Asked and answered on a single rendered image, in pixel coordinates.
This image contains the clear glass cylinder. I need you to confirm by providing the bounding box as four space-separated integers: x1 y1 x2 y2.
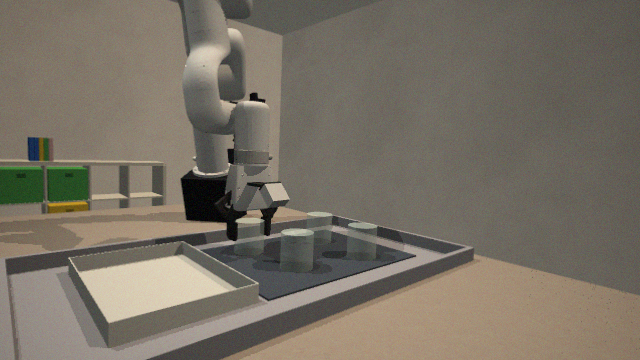
347 222 377 261
234 218 265 256
306 212 332 245
280 228 314 273

